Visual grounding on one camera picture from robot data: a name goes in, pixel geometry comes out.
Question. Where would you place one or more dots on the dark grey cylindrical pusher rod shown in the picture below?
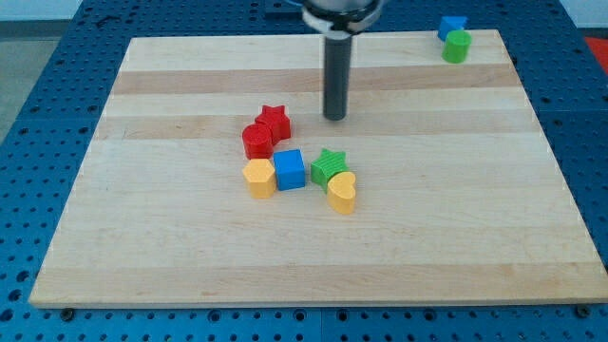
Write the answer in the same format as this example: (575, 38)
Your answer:
(337, 66)

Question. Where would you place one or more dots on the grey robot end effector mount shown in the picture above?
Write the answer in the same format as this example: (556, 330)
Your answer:
(341, 19)

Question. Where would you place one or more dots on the blue triangle block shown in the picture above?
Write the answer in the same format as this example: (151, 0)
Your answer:
(450, 23)

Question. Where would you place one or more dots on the blue cube block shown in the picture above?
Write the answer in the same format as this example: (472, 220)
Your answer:
(289, 169)

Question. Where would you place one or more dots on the red star block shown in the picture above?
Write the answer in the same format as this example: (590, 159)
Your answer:
(275, 118)

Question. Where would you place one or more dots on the green star block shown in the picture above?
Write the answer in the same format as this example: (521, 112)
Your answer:
(326, 166)

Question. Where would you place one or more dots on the green cylinder block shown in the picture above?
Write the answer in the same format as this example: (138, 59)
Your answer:
(456, 47)

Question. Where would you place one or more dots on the red cylinder block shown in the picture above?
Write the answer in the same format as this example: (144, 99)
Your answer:
(257, 141)

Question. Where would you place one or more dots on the yellow heart block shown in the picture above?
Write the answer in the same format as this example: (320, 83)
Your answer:
(341, 192)

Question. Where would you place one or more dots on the yellow hexagon block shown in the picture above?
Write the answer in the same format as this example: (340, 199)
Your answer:
(260, 177)

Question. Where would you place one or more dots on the wooden board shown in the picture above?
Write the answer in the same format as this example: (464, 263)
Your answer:
(460, 200)

